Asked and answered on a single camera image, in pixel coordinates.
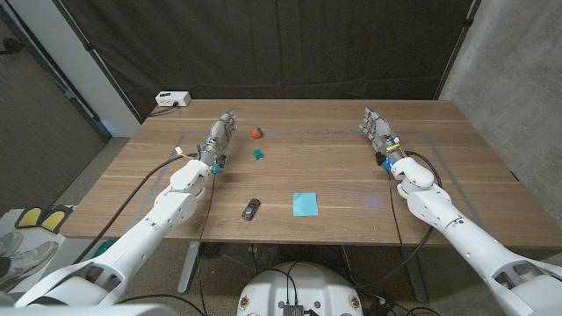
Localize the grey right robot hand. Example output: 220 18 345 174
358 106 407 165

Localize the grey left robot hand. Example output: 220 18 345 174
199 109 239 171

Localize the blue sticky note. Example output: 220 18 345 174
292 191 320 218

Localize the dark grey toy car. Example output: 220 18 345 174
241 197 262 222

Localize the white power outlet box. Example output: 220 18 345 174
155 90 192 108

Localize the grey tape outline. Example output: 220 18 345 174
126 129 486 232

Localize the black curtain backdrop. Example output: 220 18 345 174
52 0 482 122

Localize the black backdrop stand pole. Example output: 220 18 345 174
51 0 145 125
432 0 482 102

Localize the grey metal table leg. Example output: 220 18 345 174
400 244 429 304
177 241 201 295

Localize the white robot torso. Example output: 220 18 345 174
236 262 364 316

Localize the grey sneaker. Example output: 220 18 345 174
0 241 61 293

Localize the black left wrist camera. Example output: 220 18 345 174
212 153 229 175

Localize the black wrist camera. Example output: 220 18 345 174
374 150 392 172
212 153 229 175

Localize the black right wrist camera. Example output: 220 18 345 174
374 150 392 172

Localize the black power box cable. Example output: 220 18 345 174
148 102 179 119

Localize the thin black hanging cable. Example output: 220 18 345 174
196 173 217 316

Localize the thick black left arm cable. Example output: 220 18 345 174
73 152 197 265

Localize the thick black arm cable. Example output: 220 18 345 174
350 150 443 291
73 152 197 265

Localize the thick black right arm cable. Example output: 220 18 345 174
350 150 443 291

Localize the black torso cable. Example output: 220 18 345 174
262 262 300 307

